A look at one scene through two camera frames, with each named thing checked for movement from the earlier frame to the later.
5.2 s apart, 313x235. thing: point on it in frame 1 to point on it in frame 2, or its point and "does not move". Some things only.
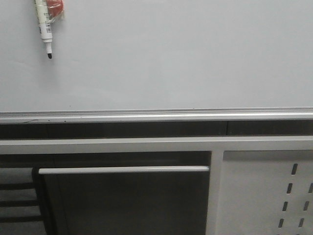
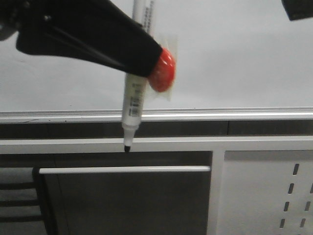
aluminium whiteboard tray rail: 177,115 does not move
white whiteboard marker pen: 45,25 to 136,86
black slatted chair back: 21,206 does not move
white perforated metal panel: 266,192 does not move
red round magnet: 55,9 to 162,76
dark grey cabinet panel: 126,200 does not move
